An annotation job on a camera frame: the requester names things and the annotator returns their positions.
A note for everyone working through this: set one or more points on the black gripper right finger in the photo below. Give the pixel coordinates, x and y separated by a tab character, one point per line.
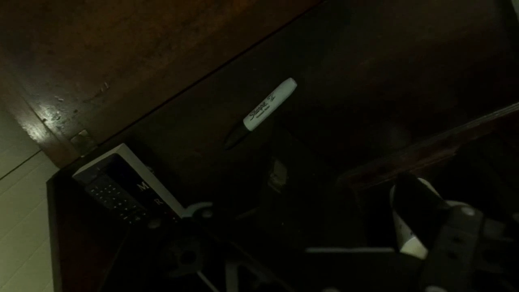
426	216

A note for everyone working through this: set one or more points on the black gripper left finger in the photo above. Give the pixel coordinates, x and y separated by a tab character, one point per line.
224	195

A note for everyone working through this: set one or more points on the white black-capped marker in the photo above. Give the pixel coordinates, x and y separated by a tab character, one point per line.
267	106

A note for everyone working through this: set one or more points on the dark book with white pages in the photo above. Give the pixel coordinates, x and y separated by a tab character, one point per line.
154	180

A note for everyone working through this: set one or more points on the dark wooden secretary desk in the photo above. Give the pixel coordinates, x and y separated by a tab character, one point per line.
216	65

